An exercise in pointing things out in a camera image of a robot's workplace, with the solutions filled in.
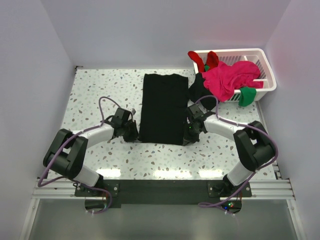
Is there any pink t-shirt in basket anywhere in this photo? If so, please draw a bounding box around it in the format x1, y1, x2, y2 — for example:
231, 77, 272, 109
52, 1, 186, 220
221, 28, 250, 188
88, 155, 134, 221
201, 60, 264, 103

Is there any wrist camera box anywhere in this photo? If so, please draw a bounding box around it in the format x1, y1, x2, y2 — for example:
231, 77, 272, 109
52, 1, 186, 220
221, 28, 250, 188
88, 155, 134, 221
111, 107, 136, 126
186, 104, 204, 122

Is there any black t-shirt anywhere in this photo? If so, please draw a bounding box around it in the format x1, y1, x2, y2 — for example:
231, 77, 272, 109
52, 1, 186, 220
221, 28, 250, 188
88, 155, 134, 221
139, 73, 189, 146

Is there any red garment in basket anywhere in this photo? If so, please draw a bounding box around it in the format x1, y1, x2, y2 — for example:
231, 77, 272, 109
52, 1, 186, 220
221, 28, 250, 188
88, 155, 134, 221
187, 50, 220, 73

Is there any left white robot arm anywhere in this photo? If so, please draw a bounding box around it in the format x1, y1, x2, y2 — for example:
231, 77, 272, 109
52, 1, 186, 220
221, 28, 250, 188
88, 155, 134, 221
38, 119, 139, 196

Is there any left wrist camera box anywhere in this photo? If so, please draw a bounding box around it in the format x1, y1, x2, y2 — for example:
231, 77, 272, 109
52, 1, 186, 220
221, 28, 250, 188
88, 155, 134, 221
111, 107, 136, 126

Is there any green garment in basket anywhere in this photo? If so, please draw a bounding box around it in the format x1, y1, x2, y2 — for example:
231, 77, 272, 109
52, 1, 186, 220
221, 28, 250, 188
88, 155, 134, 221
202, 63, 257, 107

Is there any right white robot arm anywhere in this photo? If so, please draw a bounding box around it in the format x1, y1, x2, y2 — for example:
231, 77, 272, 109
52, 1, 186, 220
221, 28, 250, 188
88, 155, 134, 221
183, 115, 279, 197

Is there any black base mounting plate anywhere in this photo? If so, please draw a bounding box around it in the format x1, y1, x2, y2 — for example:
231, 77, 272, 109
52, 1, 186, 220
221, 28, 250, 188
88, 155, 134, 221
74, 178, 252, 209

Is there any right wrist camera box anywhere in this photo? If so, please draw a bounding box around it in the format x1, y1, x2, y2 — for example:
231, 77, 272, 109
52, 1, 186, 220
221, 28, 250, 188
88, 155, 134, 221
186, 104, 204, 122

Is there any white plastic laundry basket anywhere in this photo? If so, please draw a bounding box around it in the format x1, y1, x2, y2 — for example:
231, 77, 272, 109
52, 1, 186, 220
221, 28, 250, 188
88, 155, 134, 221
193, 48, 277, 103

